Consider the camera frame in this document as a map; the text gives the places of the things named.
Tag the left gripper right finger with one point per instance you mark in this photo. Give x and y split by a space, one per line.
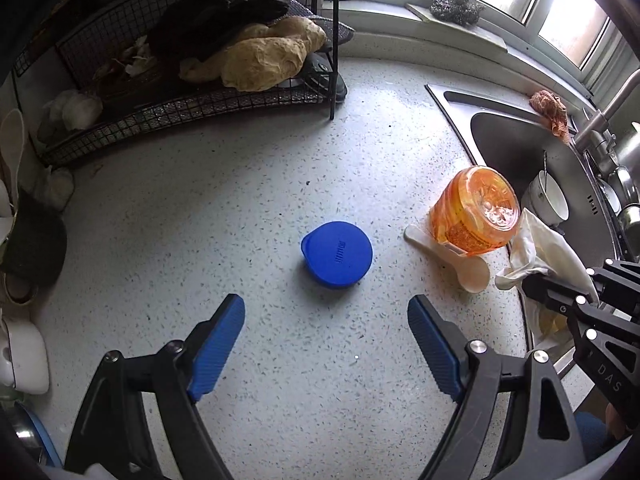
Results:
443 346

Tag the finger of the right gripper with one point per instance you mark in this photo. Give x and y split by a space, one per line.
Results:
607 285
560 297

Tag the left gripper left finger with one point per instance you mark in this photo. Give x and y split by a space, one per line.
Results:
210 344

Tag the cream plastic bag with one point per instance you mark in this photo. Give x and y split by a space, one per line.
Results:
536 248

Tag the kitchen faucet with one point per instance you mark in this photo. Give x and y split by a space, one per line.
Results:
595 137

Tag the person's right hand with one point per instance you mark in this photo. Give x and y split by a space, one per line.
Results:
615 424

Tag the beige plastic spoon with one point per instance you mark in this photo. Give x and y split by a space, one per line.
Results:
473 273

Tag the white cup in sink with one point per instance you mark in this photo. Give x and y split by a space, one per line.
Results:
545 199

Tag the orange plastic jar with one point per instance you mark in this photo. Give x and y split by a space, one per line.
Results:
478 212

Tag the blue round lid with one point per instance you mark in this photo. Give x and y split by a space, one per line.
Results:
337 254

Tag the stainless steel sink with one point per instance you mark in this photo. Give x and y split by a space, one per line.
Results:
513 141

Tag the orange scrub cloth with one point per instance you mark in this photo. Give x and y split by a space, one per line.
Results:
549 105

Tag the white ceramic sugar pot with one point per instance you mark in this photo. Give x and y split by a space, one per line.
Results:
24 360

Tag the dark green utensil mug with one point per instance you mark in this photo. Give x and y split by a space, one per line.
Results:
33 253

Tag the blue rimmed steel bowl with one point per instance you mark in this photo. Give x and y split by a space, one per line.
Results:
30 431

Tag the garlic bulb on counter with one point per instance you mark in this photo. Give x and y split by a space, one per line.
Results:
55 187

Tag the ginger root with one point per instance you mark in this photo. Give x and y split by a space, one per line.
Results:
261 56

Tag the white rice paddle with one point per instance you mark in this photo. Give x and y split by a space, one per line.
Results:
12 142

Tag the steel wool scrubber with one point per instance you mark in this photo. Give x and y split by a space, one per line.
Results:
459 12

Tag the black wire rack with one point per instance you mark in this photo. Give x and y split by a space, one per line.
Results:
110 69

